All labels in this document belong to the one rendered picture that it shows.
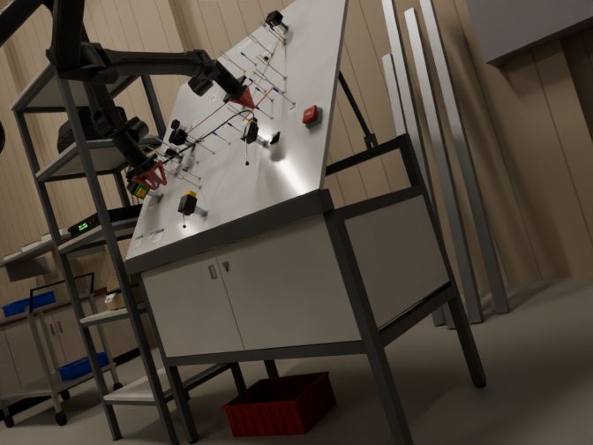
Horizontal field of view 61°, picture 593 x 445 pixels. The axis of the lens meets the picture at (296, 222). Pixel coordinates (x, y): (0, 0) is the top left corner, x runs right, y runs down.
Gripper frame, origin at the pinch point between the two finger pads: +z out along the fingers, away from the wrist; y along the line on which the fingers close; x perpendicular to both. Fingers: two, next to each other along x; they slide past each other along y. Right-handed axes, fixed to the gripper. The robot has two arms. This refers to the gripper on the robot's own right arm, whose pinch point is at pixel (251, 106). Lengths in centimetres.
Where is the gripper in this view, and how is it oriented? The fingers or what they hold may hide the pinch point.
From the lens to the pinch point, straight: 178.8
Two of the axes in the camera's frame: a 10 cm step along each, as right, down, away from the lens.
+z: 6.4, 5.6, 5.2
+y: -3.0, 8.1, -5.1
